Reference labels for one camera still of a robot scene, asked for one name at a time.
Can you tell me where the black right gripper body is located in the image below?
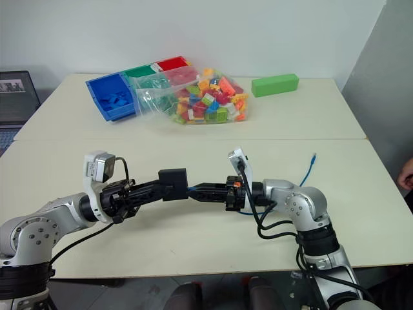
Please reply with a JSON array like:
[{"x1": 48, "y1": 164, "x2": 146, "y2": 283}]
[{"x1": 225, "y1": 174, "x2": 247, "y2": 212}]

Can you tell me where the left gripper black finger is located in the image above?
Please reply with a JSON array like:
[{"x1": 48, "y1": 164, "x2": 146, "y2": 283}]
[
  {"x1": 129, "y1": 189, "x2": 166, "y2": 212},
  {"x1": 128, "y1": 178, "x2": 166, "y2": 196}
]

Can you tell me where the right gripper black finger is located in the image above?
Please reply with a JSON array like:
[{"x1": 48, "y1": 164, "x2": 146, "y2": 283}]
[
  {"x1": 188, "y1": 192, "x2": 228, "y2": 204},
  {"x1": 192, "y1": 182, "x2": 228, "y2": 194}
]

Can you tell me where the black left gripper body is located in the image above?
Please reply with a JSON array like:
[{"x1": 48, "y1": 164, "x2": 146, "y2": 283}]
[{"x1": 99, "y1": 178, "x2": 141, "y2": 225}]

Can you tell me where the small black box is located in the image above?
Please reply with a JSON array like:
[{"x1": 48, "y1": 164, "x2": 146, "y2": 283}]
[{"x1": 158, "y1": 167, "x2": 189, "y2": 202}]

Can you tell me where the blue Ethernet cable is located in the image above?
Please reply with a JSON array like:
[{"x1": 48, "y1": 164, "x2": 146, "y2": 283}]
[{"x1": 186, "y1": 153, "x2": 318, "y2": 216}]

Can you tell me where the bystander bare hand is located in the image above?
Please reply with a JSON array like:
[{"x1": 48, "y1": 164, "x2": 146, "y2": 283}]
[{"x1": 397, "y1": 161, "x2": 413, "y2": 190}]

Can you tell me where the blue toy brick pile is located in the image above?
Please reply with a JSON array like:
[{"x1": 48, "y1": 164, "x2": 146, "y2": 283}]
[{"x1": 97, "y1": 91, "x2": 135, "y2": 113}]

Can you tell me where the clear bag of toy bricks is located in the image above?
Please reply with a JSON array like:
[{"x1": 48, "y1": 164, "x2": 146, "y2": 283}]
[{"x1": 132, "y1": 65, "x2": 251, "y2": 127}]

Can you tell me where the dark rounded shape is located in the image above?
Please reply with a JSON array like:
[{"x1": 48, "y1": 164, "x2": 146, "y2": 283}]
[
  {"x1": 247, "y1": 275, "x2": 285, "y2": 310},
  {"x1": 168, "y1": 282, "x2": 205, "y2": 310}
]

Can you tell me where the blue plastic bin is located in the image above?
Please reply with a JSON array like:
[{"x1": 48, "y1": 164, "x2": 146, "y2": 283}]
[{"x1": 85, "y1": 72, "x2": 139, "y2": 123}]

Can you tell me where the green plastic bin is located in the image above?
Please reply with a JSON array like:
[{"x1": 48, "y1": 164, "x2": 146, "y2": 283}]
[{"x1": 123, "y1": 64, "x2": 162, "y2": 88}]

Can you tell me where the green rectangular block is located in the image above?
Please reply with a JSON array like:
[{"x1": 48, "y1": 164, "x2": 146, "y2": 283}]
[{"x1": 251, "y1": 73, "x2": 300, "y2": 99}]

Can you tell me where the red plastic bin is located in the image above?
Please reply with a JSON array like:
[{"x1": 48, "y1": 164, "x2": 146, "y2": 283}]
[{"x1": 154, "y1": 56, "x2": 194, "y2": 74}]

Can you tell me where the dark laptop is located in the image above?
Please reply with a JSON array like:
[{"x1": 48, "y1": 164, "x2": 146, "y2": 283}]
[{"x1": 0, "y1": 70, "x2": 43, "y2": 158}]

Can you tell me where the grey partition panel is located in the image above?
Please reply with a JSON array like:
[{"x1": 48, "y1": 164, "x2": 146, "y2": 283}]
[{"x1": 341, "y1": 0, "x2": 413, "y2": 198}]

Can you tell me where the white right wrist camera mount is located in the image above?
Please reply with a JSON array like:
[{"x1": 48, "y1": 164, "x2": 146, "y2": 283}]
[{"x1": 227, "y1": 146, "x2": 255, "y2": 209}]

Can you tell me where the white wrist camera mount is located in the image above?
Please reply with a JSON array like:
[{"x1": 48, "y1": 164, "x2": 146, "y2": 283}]
[
  {"x1": 227, "y1": 146, "x2": 255, "y2": 209},
  {"x1": 83, "y1": 150, "x2": 117, "y2": 224}
]

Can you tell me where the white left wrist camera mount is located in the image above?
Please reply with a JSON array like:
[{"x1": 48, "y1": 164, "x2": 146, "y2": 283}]
[{"x1": 83, "y1": 150, "x2": 117, "y2": 224}]

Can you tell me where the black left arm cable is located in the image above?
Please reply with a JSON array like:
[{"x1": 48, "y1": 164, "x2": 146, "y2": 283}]
[{"x1": 48, "y1": 156, "x2": 130, "y2": 269}]

